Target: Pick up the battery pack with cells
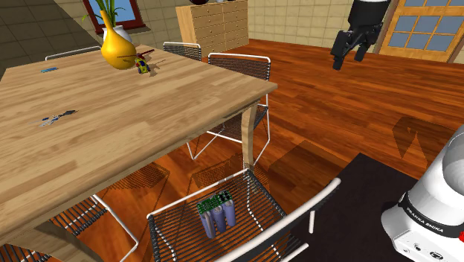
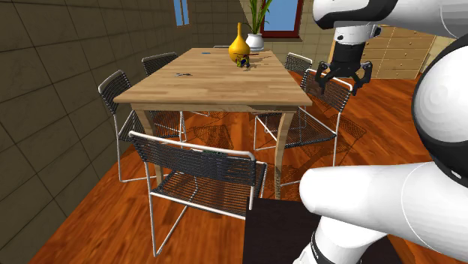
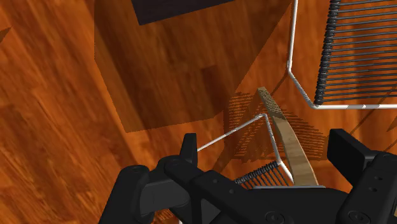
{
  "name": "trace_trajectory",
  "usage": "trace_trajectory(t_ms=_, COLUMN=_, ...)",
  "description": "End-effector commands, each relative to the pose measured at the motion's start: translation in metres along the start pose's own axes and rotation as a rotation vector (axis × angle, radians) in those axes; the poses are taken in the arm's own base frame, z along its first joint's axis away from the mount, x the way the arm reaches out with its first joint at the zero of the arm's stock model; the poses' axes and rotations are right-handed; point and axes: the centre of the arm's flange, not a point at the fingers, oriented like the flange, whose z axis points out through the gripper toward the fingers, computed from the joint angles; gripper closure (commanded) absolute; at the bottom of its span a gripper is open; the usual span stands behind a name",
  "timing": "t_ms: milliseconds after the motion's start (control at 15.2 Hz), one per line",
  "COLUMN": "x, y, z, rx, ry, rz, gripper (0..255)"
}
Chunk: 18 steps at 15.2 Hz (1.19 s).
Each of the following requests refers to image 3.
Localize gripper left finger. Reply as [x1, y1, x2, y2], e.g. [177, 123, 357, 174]
[98, 132, 237, 224]

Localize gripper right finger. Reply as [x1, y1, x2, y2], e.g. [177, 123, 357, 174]
[326, 128, 397, 224]

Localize white wire chair black cords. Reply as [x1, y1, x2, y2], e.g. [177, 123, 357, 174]
[286, 0, 397, 110]

